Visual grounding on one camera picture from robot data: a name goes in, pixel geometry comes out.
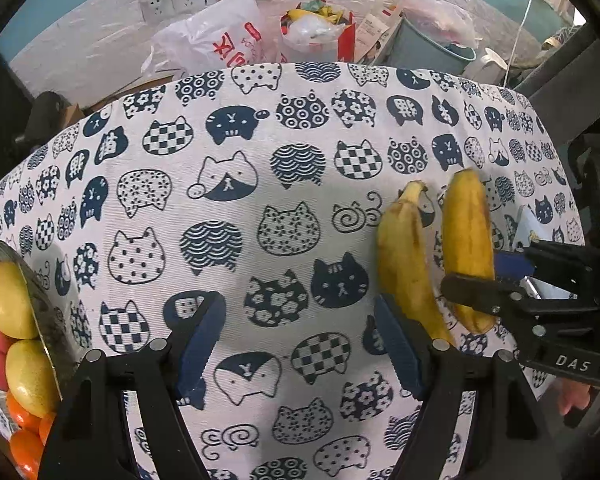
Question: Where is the red bag with trash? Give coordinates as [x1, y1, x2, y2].
[279, 0, 357, 64]

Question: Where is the clear plastic bag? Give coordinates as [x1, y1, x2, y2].
[405, 0, 482, 52]

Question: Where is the white plastic bag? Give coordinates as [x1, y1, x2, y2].
[142, 0, 282, 79]

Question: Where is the person's right hand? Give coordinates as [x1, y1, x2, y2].
[556, 376, 600, 429]

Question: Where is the cardboard packet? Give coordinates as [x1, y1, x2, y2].
[356, 4, 407, 67]

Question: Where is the cat print tablecloth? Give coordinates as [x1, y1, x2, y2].
[0, 60, 589, 480]

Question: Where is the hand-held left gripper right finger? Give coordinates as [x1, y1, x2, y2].
[372, 294, 563, 480]

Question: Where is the spotted yellow banana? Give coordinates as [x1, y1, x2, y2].
[376, 180, 457, 348]

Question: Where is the orange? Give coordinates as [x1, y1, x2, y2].
[9, 427, 46, 480]
[39, 410, 59, 446]
[6, 390, 43, 433]

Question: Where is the black round object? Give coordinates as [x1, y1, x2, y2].
[26, 91, 67, 142]

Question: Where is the white cable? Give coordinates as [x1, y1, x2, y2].
[504, 0, 539, 87]

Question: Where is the metal bowl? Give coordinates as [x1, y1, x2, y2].
[0, 240, 89, 402]

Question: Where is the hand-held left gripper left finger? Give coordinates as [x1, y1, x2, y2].
[37, 290, 228, 480]

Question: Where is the large green pear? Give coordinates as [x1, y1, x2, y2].
[0, 260, 41, 339]

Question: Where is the grey-blue trash bin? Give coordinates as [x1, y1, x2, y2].
[392, 17, 477, 79]

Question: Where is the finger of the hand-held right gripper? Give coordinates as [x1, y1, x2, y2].
[440, 272, 532, 318]
[494, 249, 542, 282]

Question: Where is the small green pear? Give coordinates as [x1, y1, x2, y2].
[5, 338, 62, 418]

